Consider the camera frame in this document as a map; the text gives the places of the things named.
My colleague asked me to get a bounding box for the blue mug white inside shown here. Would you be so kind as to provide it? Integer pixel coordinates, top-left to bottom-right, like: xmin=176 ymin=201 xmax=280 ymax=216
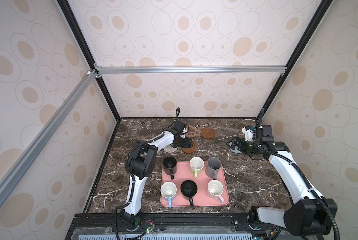
xmin=160 ymin=182 xmax=177 ymax=208

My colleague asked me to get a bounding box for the horizontal aluminium rail back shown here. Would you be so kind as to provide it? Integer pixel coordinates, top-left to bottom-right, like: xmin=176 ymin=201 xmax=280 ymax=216
xmin=97 ymin=65 xmax=287 ymax=75

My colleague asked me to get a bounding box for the black corner frame post left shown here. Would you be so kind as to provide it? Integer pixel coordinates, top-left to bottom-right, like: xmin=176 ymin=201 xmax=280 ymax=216
xmin=57 ymin=0 xmax=121 ymax=121

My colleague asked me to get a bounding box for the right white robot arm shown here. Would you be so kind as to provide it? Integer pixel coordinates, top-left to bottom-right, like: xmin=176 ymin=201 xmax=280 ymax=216
xmin=227 ymin=137 xmax=340 ymax=240

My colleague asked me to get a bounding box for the black mug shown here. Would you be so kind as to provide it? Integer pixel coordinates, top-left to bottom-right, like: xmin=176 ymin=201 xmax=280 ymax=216
xmin=181 ymin=180 xmax=198 ymax=207
xmin=163 ymin=157 xmax=177 ymax=180

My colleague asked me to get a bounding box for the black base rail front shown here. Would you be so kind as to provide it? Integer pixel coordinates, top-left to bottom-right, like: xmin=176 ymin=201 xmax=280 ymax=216
xmin=65 ymin=213 xmax=295 ymax=240

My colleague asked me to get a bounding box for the green mug white inside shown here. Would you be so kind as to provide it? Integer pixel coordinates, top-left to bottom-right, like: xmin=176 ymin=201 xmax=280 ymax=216
xmin=190 ymin=157 xmax=205 ymax=179

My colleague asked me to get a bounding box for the pink plastic tray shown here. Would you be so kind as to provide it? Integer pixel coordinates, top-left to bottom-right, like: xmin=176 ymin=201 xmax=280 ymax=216
xmin=160 ymin=161 xmax=230 ymax=208

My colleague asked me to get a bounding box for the pink mug white inside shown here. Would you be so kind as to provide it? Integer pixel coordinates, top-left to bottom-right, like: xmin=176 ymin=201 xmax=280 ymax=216
xmin=207 ymin=180 xmax=225 ymax=203

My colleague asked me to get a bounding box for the black corner frame post right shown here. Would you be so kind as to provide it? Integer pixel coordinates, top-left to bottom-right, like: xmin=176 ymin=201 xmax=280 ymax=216
xmin=257 ymin=0 xmax=333 ymax=122

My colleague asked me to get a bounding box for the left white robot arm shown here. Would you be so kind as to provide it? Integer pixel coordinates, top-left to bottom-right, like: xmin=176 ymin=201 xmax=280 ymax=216
xmin=115 ymin=131 xmax=193 ymax=229

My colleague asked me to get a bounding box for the black mug back left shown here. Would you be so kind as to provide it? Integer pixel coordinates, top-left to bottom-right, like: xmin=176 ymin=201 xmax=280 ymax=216
xmin=163 ymin=157 xmax=177 ymax=180

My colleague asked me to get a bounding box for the cork paw print coaster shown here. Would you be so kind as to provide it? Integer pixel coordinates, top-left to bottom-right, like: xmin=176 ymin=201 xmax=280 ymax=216
xmin=186 ymin=126 xmax=198 ymax=138

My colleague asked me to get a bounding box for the black corner frame post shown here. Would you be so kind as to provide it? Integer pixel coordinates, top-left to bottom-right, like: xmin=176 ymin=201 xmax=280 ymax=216
xmin=57 ymin=0 xmax=121 ymax=121
xmin=257 ymin=0 xmax=333 ymax=122

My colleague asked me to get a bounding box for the black mug front centre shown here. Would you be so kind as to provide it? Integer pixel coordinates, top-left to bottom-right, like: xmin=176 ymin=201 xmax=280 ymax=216
xmin=181 ymin=180 xmax=198 ymax=207

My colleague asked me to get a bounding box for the grey mug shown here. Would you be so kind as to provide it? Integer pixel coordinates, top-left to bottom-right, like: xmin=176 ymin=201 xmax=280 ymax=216
xmin=205 ymin=157 xmax=222 ymax=180

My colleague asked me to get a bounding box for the small brown wooden coaster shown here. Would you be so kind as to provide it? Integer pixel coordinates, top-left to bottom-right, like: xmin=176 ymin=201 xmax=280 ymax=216
xmin=181 ymin=142 xmax=197 ymax=154

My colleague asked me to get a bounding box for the light blue woven coaster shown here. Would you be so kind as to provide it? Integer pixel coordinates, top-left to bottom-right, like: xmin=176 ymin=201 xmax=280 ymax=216
xmin=226 ymin=142 xmax=242 ymax=154

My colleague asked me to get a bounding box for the white grey round coaster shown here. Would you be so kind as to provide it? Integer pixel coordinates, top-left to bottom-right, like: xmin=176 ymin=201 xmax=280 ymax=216
xmin=164 ymin=145 xmax=177 ymax=153

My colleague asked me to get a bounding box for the diagonal aluminium rail left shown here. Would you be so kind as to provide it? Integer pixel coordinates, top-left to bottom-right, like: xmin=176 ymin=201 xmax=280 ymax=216
xmin=0 ymin=69 xmax=98 ymax=226

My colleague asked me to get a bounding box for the brown wooden round coaster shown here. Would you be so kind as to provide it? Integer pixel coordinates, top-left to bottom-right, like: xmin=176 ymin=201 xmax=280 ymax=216
xmin=201 ymin=128 xmax=216 ymax=140

